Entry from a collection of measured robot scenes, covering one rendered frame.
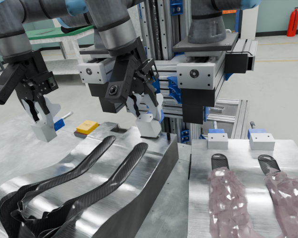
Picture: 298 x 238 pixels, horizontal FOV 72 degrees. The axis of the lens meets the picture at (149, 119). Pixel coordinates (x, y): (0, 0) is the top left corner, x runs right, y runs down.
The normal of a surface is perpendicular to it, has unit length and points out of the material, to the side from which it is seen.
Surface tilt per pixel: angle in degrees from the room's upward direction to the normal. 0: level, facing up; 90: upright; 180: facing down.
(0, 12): 90
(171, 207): 0
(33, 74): 90
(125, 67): 38
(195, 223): 16
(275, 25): 90
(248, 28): 90
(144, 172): 3
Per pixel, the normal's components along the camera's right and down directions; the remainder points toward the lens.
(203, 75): -0.43, 0.52
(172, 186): -0.15, -0.84
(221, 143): -0.19, 0.54
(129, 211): 0.87, 0.14
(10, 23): 0.75, 0.25
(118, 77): -0.49, -0.36
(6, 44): 0.27, 0.47
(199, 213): -0.18, -0.68
